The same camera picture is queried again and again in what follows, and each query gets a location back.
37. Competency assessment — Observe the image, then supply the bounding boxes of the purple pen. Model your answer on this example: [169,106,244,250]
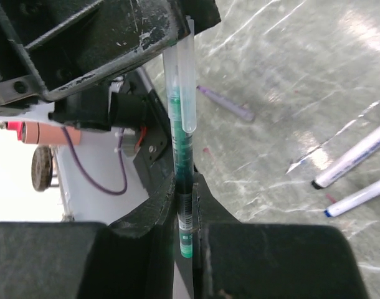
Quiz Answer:
[196,85,255,122]

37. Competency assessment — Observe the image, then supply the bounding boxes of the black white marker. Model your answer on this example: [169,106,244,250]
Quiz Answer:
[311,126,380,189]

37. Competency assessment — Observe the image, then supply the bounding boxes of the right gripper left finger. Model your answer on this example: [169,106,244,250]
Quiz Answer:
[0,177,176,298]

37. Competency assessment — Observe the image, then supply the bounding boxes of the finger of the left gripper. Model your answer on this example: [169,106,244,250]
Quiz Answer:
[0,1,189,101]
[183,0,221,33]

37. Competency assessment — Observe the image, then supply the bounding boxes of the blue white marker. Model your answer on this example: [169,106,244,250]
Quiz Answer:
[324,180,380,217]

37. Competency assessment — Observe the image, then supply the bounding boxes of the green pen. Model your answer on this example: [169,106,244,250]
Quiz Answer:
[168,87,194,258]

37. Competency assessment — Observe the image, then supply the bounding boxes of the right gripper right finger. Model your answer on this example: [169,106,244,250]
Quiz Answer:
[192,174,368,298]

